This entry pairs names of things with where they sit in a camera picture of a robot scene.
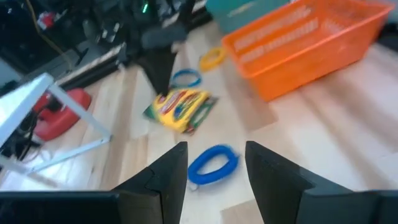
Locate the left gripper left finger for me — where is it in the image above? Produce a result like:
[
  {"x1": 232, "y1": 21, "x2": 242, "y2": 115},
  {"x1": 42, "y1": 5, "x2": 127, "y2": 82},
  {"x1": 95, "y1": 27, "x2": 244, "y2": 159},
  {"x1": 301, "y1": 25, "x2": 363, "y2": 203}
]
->
[{"x1": 111, "y1": 141, "x2": 189, "y2": 224}]

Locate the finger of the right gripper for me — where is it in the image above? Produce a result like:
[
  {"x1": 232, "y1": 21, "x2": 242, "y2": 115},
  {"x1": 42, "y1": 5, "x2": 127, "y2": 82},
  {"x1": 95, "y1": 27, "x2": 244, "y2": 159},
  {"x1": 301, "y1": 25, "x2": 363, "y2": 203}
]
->
[{"x1": 136, "y1": 49, "x2": 178, "y2": 96}]

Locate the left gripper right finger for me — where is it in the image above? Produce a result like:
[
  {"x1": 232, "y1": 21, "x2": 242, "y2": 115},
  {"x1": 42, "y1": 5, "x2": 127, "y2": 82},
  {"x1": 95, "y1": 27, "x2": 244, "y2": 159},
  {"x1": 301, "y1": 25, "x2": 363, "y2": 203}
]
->
[{"x1": 244, "y1": 140, "x2": 354, "y2": 224}]

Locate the grey-blue coil keychain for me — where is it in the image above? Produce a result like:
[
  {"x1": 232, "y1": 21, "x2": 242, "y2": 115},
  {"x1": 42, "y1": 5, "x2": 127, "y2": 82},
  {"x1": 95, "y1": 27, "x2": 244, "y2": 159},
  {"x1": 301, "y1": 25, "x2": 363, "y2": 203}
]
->
[{"x1": 170, "y1": 68, "x2": 202, "y2": 89}]

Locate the blue coil keychain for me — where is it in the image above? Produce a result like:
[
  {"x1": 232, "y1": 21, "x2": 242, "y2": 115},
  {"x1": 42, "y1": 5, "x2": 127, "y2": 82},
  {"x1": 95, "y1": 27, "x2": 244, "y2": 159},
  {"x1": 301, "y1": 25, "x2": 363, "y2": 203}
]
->
[{"x1": 187, "y1": 144, "x2": 240, "y2": 186}]

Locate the yellow crayon box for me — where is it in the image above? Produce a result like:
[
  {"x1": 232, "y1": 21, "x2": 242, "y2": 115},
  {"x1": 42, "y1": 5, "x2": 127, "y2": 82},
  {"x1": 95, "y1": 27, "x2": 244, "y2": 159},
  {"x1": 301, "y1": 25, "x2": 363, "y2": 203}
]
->
[{"x1": 142, "y1": 88, "x2": 220, "y2": 136}]

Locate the yellow coil keychain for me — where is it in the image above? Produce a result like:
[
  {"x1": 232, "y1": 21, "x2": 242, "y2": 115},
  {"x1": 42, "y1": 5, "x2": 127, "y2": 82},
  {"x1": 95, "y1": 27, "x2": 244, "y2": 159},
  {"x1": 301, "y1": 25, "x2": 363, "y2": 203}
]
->
[{"x1": 198, "y1": 46, "x2": 227, "y2": 73}]

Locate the white perforated metal shelf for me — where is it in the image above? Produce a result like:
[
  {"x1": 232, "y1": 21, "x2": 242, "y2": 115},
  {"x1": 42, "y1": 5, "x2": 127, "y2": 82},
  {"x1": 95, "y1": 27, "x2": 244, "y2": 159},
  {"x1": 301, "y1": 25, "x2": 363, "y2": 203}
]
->
[{"x1": 0, "y1": 72, "x2": 113, "y2": 175}]

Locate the red desk lamp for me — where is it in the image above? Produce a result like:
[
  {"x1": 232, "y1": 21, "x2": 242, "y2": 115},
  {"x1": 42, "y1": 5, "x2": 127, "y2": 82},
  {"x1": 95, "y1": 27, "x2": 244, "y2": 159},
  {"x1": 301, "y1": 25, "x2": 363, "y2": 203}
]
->
[{"x1": 32, "y1": 88, "x2": 93, "y2": 142}]

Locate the teal plastic bin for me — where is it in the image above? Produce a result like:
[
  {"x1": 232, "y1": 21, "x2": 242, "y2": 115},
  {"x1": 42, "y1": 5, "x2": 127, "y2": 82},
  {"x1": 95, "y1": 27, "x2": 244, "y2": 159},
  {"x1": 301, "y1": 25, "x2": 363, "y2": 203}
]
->
[{"x1": 205, "y1": 0, "x2": 292, "y2": 34}]

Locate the orange plastic basket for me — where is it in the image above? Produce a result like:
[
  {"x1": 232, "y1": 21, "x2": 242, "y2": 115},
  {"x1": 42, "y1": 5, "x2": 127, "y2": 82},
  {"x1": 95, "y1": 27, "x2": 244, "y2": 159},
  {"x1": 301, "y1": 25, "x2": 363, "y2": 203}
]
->
[{"x1": 221, "y1": 0, "x2": 396, "y2": 103}]

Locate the thin yellow cable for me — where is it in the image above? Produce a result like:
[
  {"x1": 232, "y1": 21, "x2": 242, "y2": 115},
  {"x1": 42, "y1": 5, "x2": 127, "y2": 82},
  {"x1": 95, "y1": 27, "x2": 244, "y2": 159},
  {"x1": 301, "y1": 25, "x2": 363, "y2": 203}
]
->
[{"x1": 24, "y1": 0, "x2": 74, "y2": 65}]

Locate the black lamp cable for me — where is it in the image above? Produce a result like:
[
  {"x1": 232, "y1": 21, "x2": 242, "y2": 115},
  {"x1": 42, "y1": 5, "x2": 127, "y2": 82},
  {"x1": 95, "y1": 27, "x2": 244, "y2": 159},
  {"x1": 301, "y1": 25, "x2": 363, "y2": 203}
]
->
[{"x1": 0, "y1": 108, "x2": 43, "y2": 161}]

